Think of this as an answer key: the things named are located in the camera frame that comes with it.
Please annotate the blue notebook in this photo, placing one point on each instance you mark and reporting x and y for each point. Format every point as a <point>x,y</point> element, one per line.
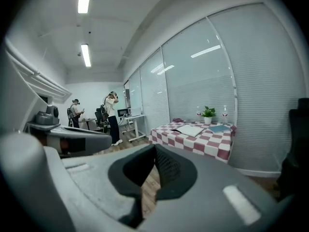
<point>219,129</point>

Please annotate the white ceiling pipes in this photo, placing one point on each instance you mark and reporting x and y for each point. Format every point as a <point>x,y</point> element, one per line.
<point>41,77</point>

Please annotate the green potted plant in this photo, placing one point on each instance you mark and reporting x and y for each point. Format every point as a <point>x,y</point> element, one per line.
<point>208,116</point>

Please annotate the small round table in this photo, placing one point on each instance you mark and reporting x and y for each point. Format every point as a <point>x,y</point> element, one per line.
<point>87,120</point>

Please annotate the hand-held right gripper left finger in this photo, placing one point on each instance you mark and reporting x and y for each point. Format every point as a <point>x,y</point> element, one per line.
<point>91,178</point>

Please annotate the glass wall with white blinds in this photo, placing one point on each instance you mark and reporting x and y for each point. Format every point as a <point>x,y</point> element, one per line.
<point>253,81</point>

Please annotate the black office chair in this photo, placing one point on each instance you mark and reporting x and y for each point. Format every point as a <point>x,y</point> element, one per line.
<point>297,153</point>
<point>99,118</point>

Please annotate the red white checkered tablecloth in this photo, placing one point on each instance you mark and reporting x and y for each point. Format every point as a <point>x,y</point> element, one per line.
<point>193,146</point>

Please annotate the clear plastic water bottle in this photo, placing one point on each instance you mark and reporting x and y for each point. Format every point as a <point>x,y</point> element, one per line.
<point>225,116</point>
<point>198,115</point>

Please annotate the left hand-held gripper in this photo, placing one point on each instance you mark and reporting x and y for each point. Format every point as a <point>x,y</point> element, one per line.
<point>42,125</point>

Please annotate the grey gripper-mounted camera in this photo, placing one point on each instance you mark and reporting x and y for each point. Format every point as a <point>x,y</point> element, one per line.
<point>49,112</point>

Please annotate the black monitor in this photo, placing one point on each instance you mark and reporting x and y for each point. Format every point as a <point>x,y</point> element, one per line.
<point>122,112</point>

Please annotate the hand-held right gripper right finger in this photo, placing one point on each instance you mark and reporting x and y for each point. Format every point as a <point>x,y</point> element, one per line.
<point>212,202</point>

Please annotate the white desk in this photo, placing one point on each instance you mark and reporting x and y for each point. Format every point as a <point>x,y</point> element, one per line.
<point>135,116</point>

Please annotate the purple cloth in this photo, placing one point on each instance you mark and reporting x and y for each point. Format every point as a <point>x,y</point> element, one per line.
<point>178,120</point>

